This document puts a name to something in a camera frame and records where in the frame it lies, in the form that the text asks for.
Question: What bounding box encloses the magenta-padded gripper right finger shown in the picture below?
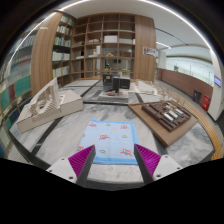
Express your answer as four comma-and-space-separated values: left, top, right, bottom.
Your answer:
133, 143, 184, 185

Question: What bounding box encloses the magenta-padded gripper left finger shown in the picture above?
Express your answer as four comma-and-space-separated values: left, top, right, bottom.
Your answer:
45, 144, 97, 187

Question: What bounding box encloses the light blue printed towel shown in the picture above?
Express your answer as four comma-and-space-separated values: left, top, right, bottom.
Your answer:
77, 119, 139, 166

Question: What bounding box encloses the flat wooden model base board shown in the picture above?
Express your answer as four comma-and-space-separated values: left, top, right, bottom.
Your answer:
128, 99, 199, 148

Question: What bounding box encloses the white architectural building model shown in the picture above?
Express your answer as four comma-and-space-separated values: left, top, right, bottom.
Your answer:
15, 78, 84, 134

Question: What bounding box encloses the curved wooden slatted bench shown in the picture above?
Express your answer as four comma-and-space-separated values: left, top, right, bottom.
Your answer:
179, 98, 224, 161

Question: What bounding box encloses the small white architectural model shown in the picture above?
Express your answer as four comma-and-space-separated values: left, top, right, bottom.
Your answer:
133, 79, 158, 95

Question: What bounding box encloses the dark waste bin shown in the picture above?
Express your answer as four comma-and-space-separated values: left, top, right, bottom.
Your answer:
192, 89, 202, 104

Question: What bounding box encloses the red cabinet box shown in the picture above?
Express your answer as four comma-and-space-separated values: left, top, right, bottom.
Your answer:
201, 94, 212, 112

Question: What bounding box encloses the dark grey block building model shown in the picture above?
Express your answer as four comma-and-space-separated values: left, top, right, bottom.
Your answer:
97, 73, 132, 100

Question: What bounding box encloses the glass-fronted bookshelf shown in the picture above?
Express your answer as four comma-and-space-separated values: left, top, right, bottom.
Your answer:
0, 33, 36, 158

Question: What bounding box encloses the tall wooden shelf unit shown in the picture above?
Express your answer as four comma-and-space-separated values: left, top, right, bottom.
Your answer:
30, 11, 157, 98

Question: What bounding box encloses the wall-mounted display screen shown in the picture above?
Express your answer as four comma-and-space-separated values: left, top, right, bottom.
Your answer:
213, 75, 222, 88

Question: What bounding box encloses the framed wall poster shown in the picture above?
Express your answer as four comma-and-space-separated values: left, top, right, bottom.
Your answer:
143, 45, 158, 58

